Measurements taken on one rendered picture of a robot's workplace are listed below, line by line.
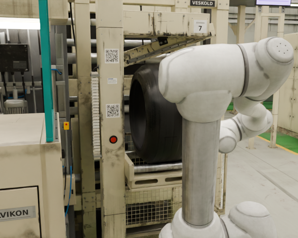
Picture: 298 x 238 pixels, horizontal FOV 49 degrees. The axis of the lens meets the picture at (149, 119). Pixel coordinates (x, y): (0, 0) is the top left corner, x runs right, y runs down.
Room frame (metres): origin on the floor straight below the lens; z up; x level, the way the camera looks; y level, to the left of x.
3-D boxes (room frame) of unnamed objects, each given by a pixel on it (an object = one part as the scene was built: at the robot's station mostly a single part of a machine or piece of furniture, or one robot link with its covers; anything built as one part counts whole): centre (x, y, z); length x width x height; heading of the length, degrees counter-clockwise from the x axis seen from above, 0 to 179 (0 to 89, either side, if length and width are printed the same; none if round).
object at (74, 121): (2.59, 0.59, 0.61); 0.33 x 0.06 x 0.86; 16
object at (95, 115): (1.77, 0.29, 1.19); 0.05 x 0.04 x 0.48; 16
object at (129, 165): (1.86, 0.14, 0.90); 0.40 x 0.03 x 0.10; 16
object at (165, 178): (1.78, -0.07, 0.83); 0.36 x 0.09 x 0.06; 106
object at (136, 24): (2.23, -0.07, 1.71); 0.61 x 0.25 x 0.15; 106
